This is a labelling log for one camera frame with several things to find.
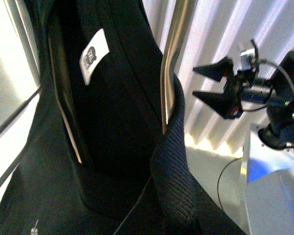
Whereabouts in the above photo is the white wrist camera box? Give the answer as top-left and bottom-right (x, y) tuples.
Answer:
(240, 48), (255, 71)

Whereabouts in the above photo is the black floor cable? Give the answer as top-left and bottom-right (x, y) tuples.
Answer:
(217, 158), (243, 211)

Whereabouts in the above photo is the black printed t-shirt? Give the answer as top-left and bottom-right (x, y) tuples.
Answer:
(0, 0), (243, 235)

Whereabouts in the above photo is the grey metal clothes rack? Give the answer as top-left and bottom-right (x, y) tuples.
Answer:
(0, 88), (41, 187)

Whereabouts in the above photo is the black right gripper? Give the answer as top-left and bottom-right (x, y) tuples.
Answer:
(192, 57), (256, 119)

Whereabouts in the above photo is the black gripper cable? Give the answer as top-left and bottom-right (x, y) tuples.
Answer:
(249, 39), (294, 113)

